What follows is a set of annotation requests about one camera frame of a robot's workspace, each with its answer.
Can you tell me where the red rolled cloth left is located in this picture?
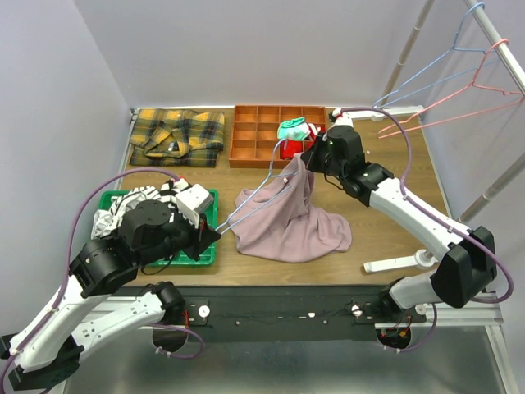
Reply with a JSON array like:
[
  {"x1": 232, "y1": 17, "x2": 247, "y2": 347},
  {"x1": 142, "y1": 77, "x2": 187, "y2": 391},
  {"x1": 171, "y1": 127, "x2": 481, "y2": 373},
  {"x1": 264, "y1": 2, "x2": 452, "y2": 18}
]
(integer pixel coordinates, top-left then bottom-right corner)
[{"x1": 279, "y1": 140, "x2": 304, "y2": 160}]

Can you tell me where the mauve tank top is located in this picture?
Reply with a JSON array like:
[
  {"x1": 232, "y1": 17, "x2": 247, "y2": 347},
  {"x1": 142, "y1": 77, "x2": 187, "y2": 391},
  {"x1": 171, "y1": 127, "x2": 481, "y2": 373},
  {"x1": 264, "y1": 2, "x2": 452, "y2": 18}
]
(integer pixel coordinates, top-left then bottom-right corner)
[{"x1": 228, "y1": 154, "x2": 352, "y2": 263}]

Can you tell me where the black white striped garment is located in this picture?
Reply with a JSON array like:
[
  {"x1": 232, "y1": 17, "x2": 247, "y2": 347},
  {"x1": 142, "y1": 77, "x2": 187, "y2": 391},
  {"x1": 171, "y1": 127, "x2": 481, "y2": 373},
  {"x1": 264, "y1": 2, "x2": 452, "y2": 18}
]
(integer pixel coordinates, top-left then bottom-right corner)
[{"x1": 91, "y1": 178, "x2": 189, "y2": 239}]

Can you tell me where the green plastic tray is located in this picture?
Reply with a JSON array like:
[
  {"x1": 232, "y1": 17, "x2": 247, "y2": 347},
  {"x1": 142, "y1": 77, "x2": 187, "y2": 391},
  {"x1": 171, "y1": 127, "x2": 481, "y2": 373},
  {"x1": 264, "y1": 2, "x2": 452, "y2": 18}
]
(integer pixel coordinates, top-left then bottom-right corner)
[{"x1": 98, "y1": 190, "x2": 218, "y2": 268}]

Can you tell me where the red white striped sock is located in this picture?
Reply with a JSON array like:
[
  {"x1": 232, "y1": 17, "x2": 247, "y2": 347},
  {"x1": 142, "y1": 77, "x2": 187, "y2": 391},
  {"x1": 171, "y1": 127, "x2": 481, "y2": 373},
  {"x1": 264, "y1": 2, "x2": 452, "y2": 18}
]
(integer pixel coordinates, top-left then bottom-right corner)
[{"x1": 308, "y1": 123, "x2": 326, "y2": 141}]

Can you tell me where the metal clothes rack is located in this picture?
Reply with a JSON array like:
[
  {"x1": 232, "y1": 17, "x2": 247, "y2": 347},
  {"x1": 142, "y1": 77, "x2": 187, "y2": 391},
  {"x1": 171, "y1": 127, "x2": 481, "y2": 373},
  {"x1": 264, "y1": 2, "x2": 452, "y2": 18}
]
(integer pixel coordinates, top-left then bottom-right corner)
[{"x1": 331, "y1": 1, "x2": 524, "y2": 274}]

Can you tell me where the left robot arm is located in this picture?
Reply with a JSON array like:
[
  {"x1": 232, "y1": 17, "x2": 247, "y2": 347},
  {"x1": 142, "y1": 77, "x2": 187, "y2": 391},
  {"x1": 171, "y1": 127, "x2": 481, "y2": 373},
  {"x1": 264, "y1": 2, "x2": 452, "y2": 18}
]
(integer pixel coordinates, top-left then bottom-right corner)
[{"x1": 1, "y1": 200, "x2": 221, "y2": 392}]

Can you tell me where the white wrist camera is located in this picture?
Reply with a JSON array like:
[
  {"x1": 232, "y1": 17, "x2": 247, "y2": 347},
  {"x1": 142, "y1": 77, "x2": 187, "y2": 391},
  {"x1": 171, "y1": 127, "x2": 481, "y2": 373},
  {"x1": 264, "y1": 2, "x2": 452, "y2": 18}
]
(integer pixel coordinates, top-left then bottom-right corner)
[
  {"x1": 329, "y1": 108, "x2": 354, "y2": 127},
  {"x1": 175, "y1": 184, "x2": 214, "y2": 228}
]

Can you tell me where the orange compartment tray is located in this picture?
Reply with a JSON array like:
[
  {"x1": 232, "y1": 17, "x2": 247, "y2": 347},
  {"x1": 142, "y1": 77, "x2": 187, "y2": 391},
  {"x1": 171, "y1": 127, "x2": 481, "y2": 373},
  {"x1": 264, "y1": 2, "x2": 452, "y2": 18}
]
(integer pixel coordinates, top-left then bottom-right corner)
[{"x1": 229, "y1": 105, "x2": 326, "y2": 169}]

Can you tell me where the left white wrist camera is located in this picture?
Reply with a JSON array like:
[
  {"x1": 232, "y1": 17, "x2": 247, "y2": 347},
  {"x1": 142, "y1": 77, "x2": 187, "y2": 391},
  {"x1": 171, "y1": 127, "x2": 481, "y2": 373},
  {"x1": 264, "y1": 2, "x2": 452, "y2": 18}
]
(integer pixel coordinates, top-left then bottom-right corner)
[{"x1": 175, "y1": 184, "x2": 214, "y2": 228}]

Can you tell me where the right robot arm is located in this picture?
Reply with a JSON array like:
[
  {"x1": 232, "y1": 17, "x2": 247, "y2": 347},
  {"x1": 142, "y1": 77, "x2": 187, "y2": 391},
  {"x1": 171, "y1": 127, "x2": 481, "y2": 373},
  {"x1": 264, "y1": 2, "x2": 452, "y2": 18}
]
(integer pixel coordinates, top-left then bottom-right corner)
[{"x1": 300, "y1": 126, "x2": 497, "y2": 322}]

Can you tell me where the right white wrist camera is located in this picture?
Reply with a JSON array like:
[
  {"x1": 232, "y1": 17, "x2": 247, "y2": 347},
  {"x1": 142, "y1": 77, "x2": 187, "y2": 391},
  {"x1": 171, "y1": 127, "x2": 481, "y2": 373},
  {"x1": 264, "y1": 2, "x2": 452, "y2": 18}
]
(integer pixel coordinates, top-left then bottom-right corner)
[{"x1": 329, "y1": 108, "x2": 354, "y2": 127}]

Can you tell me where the yellow plaid shirt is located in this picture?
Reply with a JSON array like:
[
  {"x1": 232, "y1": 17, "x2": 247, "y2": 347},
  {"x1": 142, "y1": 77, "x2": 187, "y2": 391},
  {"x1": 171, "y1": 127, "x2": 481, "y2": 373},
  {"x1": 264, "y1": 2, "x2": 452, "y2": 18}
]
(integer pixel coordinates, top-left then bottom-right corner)
[{"x1": 129, "y1": 108, "x2": 226, "y2": 167}]

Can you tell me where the black mounting base plate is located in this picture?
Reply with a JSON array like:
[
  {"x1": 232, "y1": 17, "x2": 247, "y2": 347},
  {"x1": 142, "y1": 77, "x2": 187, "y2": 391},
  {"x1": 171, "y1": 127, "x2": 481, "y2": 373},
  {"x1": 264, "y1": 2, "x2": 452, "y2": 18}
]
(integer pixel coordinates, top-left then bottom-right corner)
[{"x1": 135, "y1": 285, "x2": 427, "y2": 344}]

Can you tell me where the aluminium frame rail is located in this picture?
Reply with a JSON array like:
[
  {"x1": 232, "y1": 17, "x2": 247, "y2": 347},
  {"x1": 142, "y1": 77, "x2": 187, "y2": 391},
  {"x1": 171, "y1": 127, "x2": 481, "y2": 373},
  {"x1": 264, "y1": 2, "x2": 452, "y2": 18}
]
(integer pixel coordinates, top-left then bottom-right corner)
[{"x1": 45, "y1": 291, "x2": 509, "y2": 394}]

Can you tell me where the teal white sock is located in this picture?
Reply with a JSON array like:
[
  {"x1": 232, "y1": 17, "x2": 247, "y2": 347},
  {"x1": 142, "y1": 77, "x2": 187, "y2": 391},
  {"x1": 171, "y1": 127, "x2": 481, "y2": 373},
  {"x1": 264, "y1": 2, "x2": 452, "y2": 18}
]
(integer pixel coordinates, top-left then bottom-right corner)
[{"x1": 277, "y1": 117, "x2": 310, "y2": 141}]

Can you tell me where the pink wire hanger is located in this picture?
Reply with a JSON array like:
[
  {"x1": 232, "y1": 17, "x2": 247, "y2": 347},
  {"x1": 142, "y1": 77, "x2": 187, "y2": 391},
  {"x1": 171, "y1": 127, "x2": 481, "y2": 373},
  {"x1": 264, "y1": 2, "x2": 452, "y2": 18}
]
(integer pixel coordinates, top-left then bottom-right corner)
[{"x1": 400, "y1": 39, "x2": 524, "y2": 133}]

